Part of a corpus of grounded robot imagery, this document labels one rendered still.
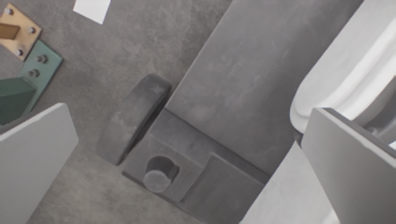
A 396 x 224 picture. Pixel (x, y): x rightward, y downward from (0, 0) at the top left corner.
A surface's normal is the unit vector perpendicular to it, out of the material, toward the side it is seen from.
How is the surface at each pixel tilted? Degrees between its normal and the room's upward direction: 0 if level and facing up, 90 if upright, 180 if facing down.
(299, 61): 0
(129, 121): 18
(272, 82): 0
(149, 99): 49
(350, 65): 90
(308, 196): 90
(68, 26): 0
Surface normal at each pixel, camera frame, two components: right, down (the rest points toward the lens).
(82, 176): -0.04, 0.25
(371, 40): -0.83, -0.54
